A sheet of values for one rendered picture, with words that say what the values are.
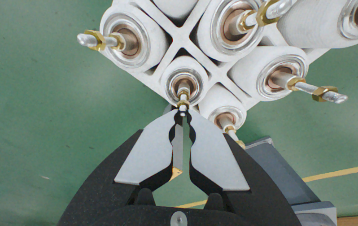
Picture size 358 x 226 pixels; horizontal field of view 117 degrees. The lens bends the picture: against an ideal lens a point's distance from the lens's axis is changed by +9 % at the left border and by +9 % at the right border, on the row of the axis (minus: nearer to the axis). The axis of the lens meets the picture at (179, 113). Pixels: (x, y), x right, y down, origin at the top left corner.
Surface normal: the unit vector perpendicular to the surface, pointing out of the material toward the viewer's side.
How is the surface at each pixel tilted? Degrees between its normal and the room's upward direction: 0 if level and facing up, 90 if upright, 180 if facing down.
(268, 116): 0
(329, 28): 43
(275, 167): 90
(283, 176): 90
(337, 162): 0
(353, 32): 4
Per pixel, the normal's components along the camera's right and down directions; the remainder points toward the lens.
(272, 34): -0.05, 0.52
